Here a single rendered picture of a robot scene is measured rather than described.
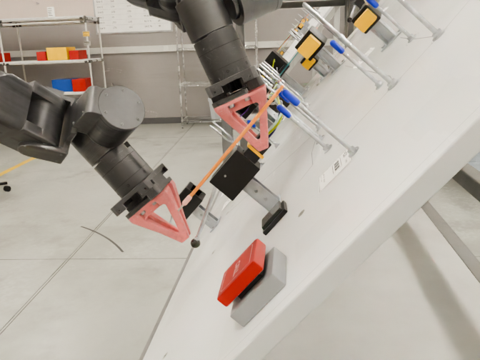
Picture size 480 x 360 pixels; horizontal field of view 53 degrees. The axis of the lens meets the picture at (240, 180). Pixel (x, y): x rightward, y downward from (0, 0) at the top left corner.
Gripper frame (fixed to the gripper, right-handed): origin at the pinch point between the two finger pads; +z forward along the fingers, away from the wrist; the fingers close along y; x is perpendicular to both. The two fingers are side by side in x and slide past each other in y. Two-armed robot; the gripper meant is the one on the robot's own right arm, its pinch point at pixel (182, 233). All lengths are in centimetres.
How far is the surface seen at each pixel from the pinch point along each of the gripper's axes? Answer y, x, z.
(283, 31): 739, -79, -31
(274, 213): -7.7, -13.0, 3.9
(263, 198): -1.0, -11.9, 3.0
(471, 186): 40, -40, 38
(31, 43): 745, 246, -286
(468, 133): -30.1, -30.5, 2.1
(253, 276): -25.3, -11.4, 2.6
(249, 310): -25.4, -9.2, 4.7
